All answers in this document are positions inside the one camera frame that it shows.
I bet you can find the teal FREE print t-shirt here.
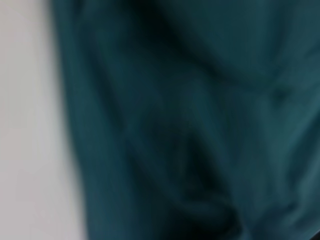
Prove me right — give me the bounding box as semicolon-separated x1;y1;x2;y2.
49;0;320;240

